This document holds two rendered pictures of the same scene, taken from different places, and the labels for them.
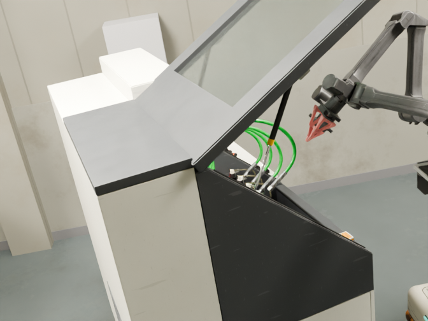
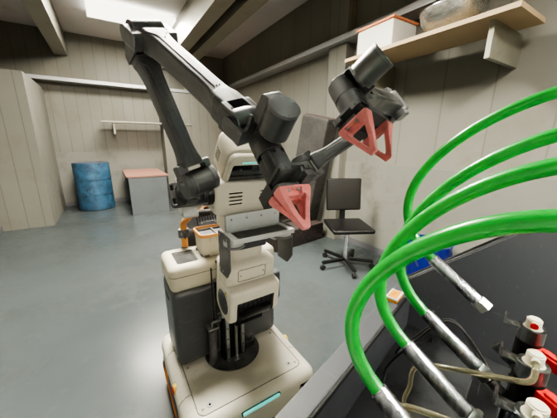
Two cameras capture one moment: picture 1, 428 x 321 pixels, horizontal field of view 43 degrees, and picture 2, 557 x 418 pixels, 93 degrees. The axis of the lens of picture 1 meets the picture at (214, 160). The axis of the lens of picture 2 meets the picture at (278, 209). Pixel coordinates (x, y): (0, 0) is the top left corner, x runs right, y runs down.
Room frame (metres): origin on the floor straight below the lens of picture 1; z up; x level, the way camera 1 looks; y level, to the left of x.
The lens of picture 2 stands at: (2.25, -0.05, 1.36)
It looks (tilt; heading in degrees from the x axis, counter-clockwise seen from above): 14 degrees down; 240
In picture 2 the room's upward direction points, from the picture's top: straight up
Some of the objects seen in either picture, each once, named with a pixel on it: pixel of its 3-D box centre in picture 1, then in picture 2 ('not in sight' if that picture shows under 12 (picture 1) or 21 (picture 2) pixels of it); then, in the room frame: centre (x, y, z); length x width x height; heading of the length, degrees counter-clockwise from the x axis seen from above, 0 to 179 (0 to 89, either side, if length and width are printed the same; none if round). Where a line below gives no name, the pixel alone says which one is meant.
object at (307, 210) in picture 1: (316, 230); (353, 373); (1.88, -0.37, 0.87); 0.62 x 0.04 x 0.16; 18
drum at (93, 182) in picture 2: not in sight; (94, 185); (2.85, -6.44, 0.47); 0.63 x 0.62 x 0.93; 3
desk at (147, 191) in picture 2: not in sight; (145, 189); (1.96, -6.12, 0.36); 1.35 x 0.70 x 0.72; 93
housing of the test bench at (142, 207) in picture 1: (138, 268); not in sight; (2.00, 0.41, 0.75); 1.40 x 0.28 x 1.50; 18
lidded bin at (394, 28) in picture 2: not in sight; (385, 41); (0.00, -1.98, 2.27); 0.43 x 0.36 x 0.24; 93
